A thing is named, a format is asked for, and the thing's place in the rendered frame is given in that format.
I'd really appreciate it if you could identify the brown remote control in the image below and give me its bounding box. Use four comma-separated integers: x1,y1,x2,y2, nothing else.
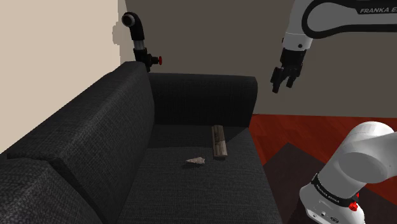
211,124,229,161

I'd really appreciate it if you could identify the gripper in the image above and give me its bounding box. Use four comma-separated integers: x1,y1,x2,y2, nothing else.
270,47,307,94

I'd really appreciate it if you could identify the grey pointed stone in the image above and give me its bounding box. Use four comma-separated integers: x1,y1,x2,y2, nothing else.
185,156,206,167

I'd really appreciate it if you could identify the black pipe with red valve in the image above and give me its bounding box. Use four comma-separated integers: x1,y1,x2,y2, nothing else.
121,11,164,73

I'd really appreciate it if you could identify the dark grey fabric sofa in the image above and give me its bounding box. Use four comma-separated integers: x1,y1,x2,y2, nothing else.
0,60,284,224

